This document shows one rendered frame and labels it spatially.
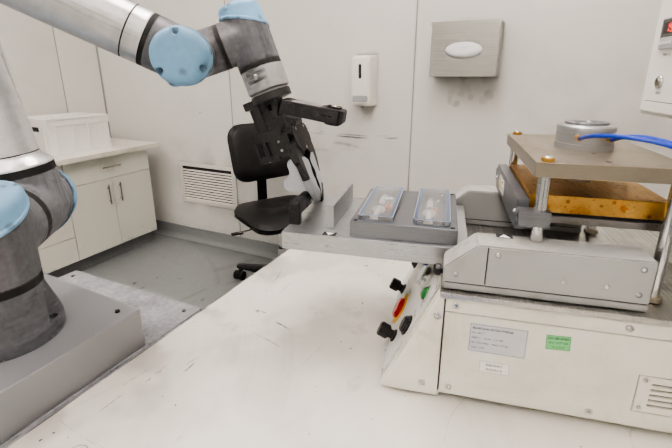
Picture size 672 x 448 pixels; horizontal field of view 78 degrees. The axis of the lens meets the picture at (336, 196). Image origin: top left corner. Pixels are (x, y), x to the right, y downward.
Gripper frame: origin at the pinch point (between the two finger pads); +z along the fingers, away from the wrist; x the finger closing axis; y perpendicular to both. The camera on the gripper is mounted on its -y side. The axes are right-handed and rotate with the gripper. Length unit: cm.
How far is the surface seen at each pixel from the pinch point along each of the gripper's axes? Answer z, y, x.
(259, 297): 18.8, 22.8, -3.3
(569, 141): 2.5, -41.0, 2.8
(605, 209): 11.1, -41.7, 10.2
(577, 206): 9.8, -38.6, 10.2
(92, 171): -29, 189, -135
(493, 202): 13.3, -28.8, -11.3
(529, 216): 8.3, -32.2, 13.6
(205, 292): 58, 134, -118
